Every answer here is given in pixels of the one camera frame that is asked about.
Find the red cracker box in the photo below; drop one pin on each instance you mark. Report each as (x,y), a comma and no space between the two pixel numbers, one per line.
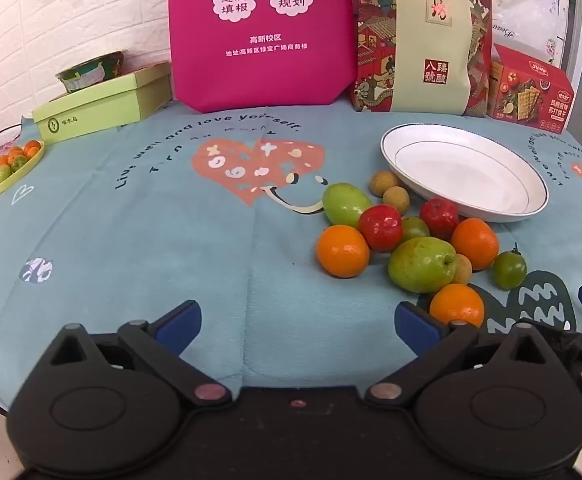
(531,95)

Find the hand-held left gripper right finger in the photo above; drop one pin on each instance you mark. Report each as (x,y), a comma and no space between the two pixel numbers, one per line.
(418,327)

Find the blue printed tablecloth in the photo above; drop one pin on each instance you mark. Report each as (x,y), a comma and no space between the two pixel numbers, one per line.
(171,260)

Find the large light green tomato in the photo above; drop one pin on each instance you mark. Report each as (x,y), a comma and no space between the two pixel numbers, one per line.
(343,202)

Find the longan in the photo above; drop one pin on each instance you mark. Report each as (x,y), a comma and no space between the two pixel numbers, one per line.
(383,182)
(463,269)
(397,199)

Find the green pear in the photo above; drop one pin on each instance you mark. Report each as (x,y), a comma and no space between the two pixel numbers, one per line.
(421,265)

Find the orange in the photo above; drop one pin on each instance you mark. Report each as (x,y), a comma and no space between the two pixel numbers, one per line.
(476,242)
(343,251)
(457,305)

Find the yellow-green oblong tray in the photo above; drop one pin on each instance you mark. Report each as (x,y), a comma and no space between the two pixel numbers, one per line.
(32,161)

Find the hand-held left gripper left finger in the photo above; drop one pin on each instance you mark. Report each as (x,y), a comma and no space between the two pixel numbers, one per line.
(181,325)

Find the red apple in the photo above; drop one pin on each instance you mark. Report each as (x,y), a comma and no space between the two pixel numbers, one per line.
(438,216)
(381,227)

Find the red and green gift box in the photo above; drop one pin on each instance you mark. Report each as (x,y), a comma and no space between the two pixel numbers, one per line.
(421,70)

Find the small green plum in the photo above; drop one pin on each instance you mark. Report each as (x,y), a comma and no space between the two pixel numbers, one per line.
(416,227)

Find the green patterned bowl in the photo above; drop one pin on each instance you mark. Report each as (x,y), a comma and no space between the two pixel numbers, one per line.
(91,72)

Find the light green cardboard box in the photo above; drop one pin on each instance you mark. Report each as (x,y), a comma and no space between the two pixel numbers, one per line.
(96,110)

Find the dark green tomato with stem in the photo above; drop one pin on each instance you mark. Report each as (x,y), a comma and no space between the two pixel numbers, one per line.
(510,270)

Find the white plate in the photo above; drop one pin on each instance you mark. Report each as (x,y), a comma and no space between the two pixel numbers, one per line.
(466,170)

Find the pink tote bag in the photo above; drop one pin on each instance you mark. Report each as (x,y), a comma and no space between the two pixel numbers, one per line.
(261,80)

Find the pile of cherry tomatoes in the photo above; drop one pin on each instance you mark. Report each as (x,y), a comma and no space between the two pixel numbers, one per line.
(5,172)

